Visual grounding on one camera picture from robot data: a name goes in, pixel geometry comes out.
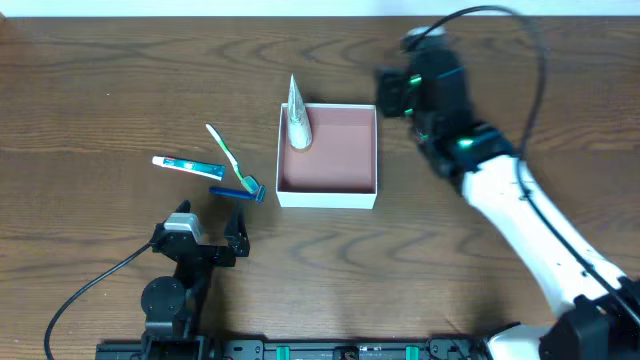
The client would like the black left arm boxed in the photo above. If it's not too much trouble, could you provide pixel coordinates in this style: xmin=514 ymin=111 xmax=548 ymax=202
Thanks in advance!
xmin=141 ymin=201 xmax=250 ymax=343

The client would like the small toothpaste tube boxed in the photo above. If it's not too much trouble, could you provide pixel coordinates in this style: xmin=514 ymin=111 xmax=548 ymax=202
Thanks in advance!
xmin=152 ymin=156 xmax=226 ymax=181

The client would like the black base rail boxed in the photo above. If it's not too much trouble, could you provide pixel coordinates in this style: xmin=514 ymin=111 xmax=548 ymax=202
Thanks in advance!
xmin=95 ymin=337 xmax=491 ymax=360

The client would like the green white toothbrush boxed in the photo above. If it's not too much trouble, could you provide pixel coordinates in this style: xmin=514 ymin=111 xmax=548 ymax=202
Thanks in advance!
xmin=205 ymin=123 xmax=260 ymax=194

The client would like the white box pink inside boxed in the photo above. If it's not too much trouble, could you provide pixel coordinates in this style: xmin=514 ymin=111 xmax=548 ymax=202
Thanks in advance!
xmin=275 ymin=103 xmax=378 ymax=210

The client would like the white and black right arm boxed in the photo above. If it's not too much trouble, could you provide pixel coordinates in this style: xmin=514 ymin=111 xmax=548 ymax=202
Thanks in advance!
xmin=376 ymin=47 xmax=639 ymax=359

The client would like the blue razor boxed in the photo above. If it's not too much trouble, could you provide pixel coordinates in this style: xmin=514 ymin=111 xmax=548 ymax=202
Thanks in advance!
xmin=209 ymin=186 xmax=266 ymax=203

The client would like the white squeeze tube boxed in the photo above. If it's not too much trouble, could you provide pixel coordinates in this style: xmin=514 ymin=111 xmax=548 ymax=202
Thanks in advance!
xmin=287 ymin=75 xmax=312 ymax=151

